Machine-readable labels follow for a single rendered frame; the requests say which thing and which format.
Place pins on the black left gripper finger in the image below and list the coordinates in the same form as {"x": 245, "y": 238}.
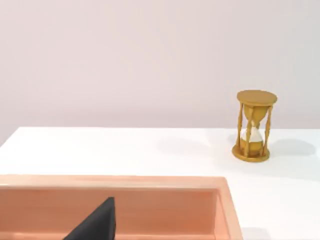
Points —
{"x": 100, "y": 222}

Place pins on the shallow salmon-coloured box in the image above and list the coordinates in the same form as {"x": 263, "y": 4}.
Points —
{"x": 162, "y": 207}

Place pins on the golden hourglass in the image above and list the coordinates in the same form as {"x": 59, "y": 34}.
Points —
{"x": 253, "y": 125}

